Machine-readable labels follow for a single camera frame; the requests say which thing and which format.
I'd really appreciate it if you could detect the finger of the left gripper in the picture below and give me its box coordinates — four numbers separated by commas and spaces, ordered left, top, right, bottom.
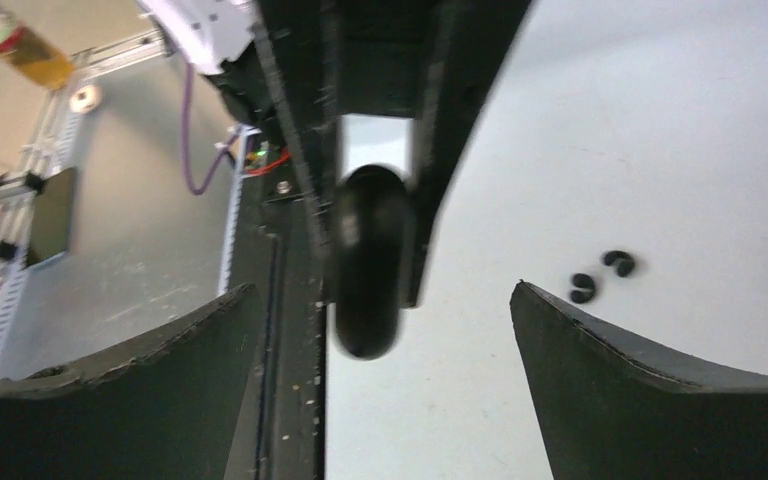
252, 0, 342, 258
340, 1, 529, 308

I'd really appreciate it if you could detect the aluminium frame rail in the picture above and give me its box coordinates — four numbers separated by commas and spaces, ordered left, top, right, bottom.
0, 30, 237, 379

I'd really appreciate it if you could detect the black smartphone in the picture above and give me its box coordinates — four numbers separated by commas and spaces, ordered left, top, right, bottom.
25, 167, 78, 268

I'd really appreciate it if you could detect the yellow liquid bottle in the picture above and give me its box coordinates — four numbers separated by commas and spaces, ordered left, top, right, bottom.
0, 6, 75, 91

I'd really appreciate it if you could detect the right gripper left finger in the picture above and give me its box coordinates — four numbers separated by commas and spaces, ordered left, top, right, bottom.
0, 285, 265, 479

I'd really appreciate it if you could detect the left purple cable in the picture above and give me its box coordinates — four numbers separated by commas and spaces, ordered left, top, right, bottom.
178, 62, 243, 197

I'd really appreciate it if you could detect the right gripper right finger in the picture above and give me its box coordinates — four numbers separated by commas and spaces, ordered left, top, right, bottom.
510, 282, 768, 479

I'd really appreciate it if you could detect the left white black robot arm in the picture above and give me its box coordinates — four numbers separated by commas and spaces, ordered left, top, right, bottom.
141, 1, 531, 308

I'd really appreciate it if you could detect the black oval case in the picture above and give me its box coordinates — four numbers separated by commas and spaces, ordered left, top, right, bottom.
332, 165, 414, 360

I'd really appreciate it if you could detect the black earbud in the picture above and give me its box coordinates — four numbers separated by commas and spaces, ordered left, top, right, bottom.
601, 250, 637, 278
568, 273, 598, 305

